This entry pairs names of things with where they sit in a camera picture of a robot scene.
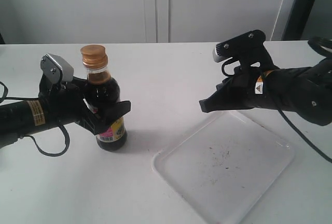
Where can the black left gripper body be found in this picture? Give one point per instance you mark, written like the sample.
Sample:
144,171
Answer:
61,103

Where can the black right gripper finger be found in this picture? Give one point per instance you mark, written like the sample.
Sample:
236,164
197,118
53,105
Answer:
224,98

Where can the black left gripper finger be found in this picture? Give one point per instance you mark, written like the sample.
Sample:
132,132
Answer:
99,122
79,82

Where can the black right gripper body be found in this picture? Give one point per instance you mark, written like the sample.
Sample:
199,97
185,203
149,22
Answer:
246,83

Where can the dark soy sauce bottle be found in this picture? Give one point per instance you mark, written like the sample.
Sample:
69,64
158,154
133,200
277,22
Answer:
102,89

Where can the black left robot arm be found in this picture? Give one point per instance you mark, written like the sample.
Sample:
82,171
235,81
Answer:
21,119

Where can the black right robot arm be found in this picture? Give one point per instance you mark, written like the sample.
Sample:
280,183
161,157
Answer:
304,90

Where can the white rectangular plastic tray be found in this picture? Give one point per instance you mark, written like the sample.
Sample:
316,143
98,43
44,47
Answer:
224,165

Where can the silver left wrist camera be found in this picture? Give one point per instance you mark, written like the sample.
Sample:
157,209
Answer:
56,69

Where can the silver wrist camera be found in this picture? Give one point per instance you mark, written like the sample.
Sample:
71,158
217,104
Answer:
56,69
247,49

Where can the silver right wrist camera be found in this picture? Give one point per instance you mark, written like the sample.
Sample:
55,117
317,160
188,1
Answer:
247,49

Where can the dark vertical post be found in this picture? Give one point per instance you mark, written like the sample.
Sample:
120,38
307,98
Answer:
308,18

